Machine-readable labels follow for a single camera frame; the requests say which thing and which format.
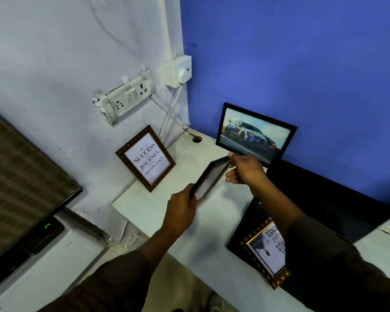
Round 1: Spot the person's right hand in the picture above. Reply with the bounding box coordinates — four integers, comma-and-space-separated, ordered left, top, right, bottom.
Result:
225, 153, 269, 187

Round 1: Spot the person's left hand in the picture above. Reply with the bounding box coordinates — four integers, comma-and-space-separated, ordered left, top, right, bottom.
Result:
161, 183, 198, 239

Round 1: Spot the small black picture frame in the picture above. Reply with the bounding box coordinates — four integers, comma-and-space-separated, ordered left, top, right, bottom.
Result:
190, 155, 232, 201

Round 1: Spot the person's right forearm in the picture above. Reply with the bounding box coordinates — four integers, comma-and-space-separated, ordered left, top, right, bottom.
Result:
250, 179, 390, 312

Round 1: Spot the person's left forearm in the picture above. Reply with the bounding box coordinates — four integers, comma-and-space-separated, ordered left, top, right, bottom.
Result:
38, 224, 182, 312

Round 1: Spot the black laptop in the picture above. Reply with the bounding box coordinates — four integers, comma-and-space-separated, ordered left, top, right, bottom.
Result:
226, 158, 390, 280

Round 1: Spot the person's shoe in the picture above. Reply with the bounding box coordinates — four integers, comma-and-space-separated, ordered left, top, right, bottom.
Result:
207, 291, 229, 312

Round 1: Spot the white appliance with green display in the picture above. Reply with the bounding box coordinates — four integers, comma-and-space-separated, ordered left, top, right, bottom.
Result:
0, 210, 107, 312

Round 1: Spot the black flat screen monitor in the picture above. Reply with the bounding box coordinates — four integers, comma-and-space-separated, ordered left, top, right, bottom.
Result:
0, 104, 83, 267

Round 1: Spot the black car picture frame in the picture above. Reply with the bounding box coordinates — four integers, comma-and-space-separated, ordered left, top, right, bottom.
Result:
215, 102, 298, 167

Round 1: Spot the brown quote picture frame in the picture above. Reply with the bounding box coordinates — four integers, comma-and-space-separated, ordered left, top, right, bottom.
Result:
115, 125, 176, 193

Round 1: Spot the white wall cable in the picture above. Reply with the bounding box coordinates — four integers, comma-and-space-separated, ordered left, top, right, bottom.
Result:
158, 84, 184, 141

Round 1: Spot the ornate gold-studded picture frame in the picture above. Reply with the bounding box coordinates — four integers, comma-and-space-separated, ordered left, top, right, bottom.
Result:
240, 218, 292, 290

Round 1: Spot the white wall switch box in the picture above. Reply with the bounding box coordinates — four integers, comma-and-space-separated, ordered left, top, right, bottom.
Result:
162, 55, 192, 89

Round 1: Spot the white wall socket board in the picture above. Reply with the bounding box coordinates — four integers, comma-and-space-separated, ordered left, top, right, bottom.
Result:
91, 72, 155, 126

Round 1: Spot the white cable conduit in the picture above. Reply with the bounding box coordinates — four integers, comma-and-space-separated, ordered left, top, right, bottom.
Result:
157, 0, 185, 59

